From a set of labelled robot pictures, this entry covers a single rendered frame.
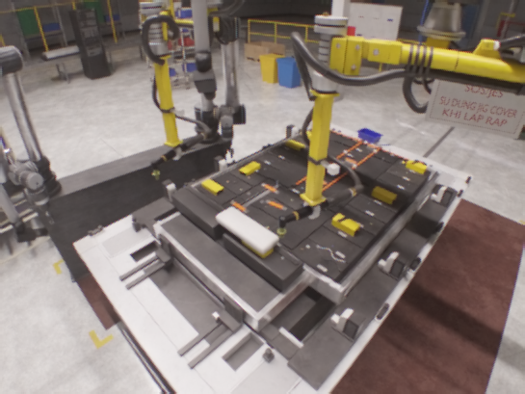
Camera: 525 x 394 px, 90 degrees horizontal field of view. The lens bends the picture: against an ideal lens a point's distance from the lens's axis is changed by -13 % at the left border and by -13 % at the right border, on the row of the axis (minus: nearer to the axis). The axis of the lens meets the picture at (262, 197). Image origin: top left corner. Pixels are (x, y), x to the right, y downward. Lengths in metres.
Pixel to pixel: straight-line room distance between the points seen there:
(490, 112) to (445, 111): 0.15
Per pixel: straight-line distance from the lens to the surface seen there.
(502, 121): 1.24
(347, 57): 1.06
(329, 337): 1.52
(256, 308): 1.44
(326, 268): 1.59
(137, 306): 1.74
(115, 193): 2.79
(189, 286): 1.83
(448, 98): 1.17
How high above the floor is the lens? 2.20
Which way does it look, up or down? 37 degrees down
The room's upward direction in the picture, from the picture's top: straight up
